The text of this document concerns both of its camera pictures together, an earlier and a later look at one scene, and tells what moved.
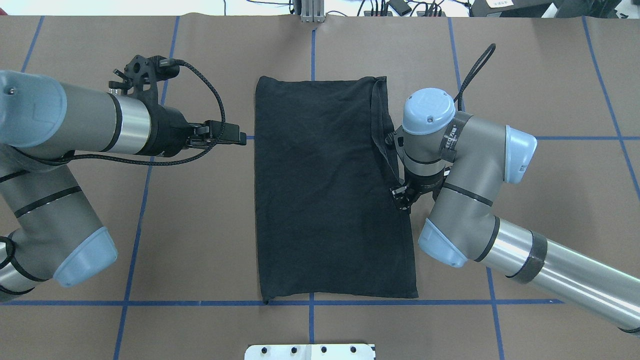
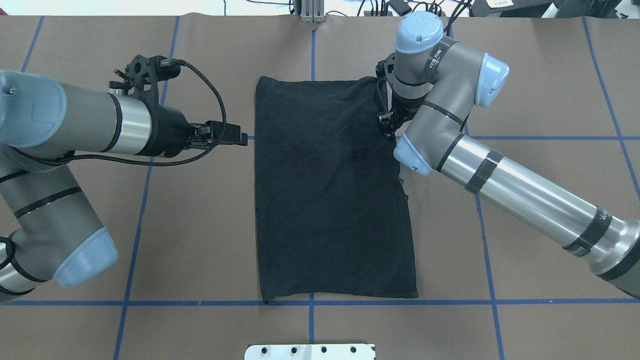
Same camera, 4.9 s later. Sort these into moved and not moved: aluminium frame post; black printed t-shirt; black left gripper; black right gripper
Moved: black right gripper
Not moved: black left gripper; black printed t-shirt; aluminium frame post
